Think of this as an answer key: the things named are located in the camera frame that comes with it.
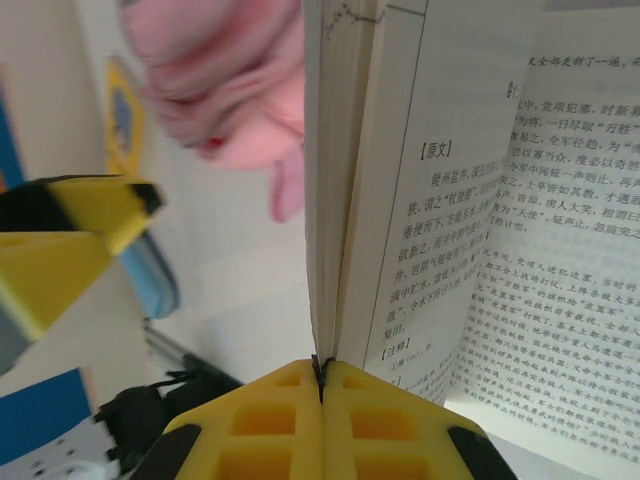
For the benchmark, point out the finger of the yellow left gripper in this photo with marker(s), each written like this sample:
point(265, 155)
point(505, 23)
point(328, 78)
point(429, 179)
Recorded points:
point(45, 275)
point(90, 210)

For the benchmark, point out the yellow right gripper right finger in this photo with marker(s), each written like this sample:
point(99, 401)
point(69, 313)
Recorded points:
point(390, 430)

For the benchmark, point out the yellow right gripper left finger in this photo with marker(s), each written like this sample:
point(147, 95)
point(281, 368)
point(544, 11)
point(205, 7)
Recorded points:
point(260, 425)

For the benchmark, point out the light blue pencil case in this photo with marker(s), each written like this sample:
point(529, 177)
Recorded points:
point(155, 280)

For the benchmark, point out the yellow cartoon cover book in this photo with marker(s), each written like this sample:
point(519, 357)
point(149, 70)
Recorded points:
point(122, 110)

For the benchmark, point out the pink student backpack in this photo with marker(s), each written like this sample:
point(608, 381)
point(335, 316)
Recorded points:
point(210, 90)

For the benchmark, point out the dark blue book yellow label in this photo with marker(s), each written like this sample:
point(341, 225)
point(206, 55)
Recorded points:
point(450, 200)

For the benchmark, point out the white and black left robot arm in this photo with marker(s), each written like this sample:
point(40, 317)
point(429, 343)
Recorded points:
point(140, 415)

